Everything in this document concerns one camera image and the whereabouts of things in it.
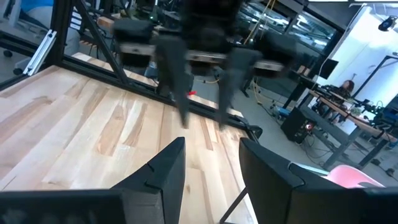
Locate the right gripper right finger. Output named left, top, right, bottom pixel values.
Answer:
left=238, top=138, right=398, bottom=224

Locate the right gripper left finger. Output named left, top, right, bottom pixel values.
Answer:
left=0, top=136, right=187, bottom=224

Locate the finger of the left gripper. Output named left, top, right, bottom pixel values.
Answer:
left=155, top=40, right=194, bottom=129
left=218, top=51, right=262, bottom=130

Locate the pink slide sandal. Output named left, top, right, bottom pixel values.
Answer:
left=323, top=164, right=386, bottom=189

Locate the black computer tower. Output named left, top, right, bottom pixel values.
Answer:
left=280, top=106, right=315, bottom=144

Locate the black monitor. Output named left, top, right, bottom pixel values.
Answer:
left=317, top=57, right=340, bottom=80

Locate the wooden workbench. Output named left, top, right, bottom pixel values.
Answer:
left=307, top=88, right=398, bottom=170

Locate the person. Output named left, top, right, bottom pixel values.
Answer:
left=19, top=0, right=82, bottom=57
left=337, top=79, right=356, bottom=100

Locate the silver aluminium extrusion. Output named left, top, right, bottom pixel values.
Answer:
left=22, top=29, right=58, bottom=77

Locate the yellow hanging cable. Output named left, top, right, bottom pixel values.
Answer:
left=243, top=0, right=277, bottom=45

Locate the black aluminium rig frame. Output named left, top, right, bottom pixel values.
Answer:
left=0, top=0, right=264, bottom=141

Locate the black mounted camera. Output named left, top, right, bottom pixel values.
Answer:
left=377, top=15, right=398, bottom=32

